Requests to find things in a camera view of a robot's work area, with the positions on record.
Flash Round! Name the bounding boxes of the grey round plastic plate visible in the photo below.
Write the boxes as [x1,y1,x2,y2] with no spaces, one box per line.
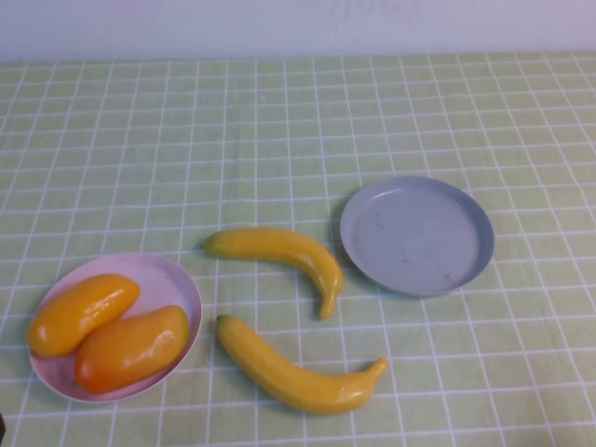
[339,175,495,298]

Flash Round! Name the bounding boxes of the pink round plastic plate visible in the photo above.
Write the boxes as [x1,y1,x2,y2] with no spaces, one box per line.
[27,251,204,404]

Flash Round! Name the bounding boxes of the orange plastic mango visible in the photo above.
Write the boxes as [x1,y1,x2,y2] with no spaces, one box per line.
[74,305,191,395]

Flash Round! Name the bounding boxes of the yellow plastic mango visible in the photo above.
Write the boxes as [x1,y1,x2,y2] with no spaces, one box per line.
[28,273,142,359]

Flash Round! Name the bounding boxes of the large yellow plastic banana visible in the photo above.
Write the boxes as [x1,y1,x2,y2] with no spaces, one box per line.
[216,314,390,415]

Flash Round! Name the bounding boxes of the small yellow plastic banana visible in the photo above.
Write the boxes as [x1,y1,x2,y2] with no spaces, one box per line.
[201,227,345,320]

